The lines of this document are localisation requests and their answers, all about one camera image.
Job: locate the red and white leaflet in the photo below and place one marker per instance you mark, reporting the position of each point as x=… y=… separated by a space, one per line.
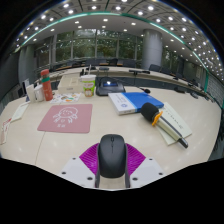
x=4 y=130

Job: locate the group of office chairs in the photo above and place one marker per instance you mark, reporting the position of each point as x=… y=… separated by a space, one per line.
x=155 y=67

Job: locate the group of ceiling lights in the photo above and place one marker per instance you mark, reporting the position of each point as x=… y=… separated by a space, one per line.
x=117 y=8

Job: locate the blue and white book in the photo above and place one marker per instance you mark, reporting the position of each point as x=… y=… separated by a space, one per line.
x=131 y=102

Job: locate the beige cardboard box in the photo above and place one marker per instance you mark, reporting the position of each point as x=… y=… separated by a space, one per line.
x=69 y=85

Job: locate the cartoon paper cup with straw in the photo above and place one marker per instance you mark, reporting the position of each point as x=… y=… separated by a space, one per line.
x=88 y=86

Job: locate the red thermos bottle green band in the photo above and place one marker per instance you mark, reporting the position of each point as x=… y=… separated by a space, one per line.
x=46 y=86

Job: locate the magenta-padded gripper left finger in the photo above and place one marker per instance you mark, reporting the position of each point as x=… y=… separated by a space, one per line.
x=88 y=158

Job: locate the black computer mouse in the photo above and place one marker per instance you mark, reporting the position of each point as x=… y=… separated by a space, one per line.
x=112 y=156

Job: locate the pink mouse pad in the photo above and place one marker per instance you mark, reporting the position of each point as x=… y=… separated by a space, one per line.
x=65 y=118

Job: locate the black conference microphone unit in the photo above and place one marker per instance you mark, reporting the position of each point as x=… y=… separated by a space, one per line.
x=110 y=88

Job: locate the plain white paper cup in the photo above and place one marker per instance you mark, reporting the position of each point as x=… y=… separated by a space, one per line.
x=30 y=93

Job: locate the curved conference desk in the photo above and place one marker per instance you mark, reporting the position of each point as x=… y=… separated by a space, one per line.
x=116 y=70

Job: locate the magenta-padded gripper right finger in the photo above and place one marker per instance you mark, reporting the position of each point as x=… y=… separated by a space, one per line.
x=136 y=158

